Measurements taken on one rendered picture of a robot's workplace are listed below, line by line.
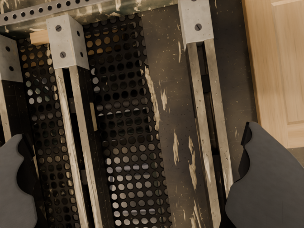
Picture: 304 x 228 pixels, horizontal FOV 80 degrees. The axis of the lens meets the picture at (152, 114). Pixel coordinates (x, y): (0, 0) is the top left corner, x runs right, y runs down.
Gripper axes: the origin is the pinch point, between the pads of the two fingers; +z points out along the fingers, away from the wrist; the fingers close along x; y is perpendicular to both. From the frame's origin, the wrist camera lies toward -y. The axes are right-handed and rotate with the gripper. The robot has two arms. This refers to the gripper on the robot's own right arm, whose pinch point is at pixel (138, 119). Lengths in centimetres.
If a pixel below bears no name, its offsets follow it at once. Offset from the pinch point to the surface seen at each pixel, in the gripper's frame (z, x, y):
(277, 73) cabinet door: 31.4, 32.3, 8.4
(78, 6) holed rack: 43.2, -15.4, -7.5
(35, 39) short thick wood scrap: 46, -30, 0
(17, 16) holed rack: 45, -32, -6
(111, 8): 42.8, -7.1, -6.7
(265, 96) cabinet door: 29.4, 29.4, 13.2
